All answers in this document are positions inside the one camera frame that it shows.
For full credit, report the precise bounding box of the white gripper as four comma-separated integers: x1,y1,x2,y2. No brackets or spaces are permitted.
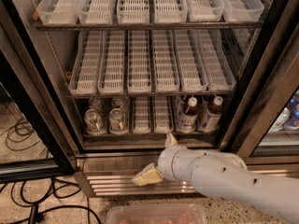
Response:
132,133,186,187

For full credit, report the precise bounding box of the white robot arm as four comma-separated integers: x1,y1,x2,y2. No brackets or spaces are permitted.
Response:
132,133,299,224

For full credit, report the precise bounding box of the bottom shelf tray four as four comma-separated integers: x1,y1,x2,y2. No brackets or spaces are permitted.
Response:
153,96,173,133

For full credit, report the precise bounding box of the shelf tray four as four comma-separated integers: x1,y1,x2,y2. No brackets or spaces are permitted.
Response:
153,0,188,23
151,30,179,92
153,96,173,133

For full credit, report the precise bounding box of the soda can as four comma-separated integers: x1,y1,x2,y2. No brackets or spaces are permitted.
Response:
109,108,128,134
89,98,105,113
84,108,106,135

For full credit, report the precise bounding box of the steel fridge base grille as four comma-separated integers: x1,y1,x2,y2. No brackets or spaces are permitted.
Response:
75,150,299,197

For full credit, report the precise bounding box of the front left soda can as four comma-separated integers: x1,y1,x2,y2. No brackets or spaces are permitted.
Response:
84,108,106,135

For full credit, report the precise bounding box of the middle shelf tray three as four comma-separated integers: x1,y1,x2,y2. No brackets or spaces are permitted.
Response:
127,31,151,93

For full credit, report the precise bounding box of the rear left soda can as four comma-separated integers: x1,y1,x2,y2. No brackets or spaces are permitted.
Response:
89,98,105,113

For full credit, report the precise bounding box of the middle shelf tray four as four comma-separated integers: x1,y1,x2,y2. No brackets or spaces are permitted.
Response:
151,30,179,92

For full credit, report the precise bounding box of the middle shelf tray five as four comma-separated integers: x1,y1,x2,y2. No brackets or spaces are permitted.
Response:
173,30,208,92

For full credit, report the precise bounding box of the shelf tray five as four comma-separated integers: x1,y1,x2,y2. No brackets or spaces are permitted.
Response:
186,0,224,22
173,30,208,92

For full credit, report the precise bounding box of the middle shelf tray two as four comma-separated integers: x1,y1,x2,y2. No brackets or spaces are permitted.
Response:
98,31,125,94

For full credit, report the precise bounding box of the shelf tray two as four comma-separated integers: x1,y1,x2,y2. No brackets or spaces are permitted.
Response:
98,31,125,94
77,0,116,25

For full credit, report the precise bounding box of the right glass fridge door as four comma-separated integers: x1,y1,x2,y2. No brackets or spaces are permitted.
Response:
218,0,299,167

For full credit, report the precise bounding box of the middle shelf tray one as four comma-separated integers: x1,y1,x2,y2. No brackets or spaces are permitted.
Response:
68,31,102,95

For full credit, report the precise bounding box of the left open fridge door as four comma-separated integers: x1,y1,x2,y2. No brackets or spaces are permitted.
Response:
0,0,78,183

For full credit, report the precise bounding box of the blue can behind glass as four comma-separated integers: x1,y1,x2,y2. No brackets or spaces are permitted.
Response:
283,93,299,131

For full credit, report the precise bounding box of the top shelf tray four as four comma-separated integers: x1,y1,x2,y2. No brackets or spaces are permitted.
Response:
153,0,188,23

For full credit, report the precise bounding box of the top shelf tray three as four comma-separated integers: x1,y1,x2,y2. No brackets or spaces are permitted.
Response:
117,0,150,24

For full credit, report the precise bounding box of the top shelf tray five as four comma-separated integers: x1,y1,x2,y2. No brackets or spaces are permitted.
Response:
186,0,224,22

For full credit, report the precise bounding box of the top shelf tray two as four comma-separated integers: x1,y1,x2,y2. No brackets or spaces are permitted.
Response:
77,0,116,25

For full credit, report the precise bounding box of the top shelf tray six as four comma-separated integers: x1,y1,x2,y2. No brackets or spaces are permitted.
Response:
222,0,264,22

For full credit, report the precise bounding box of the left tea bottle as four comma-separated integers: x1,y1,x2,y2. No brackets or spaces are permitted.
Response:
177,96,198,133

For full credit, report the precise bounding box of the tea bottle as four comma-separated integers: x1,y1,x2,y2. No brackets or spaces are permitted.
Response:
177,96,198,133
198,96,223,133

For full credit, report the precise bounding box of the clear plastic bin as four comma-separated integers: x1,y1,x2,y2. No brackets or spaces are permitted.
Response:
105,203,208,224

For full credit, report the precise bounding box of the right tea bottle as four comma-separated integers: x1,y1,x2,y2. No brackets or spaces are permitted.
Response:
198,96,223,133

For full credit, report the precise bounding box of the white bottle behind glass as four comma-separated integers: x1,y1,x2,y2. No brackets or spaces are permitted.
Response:
269,107,290,133

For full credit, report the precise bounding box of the black floor cable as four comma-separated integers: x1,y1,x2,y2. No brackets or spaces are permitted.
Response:
0,115,103,224

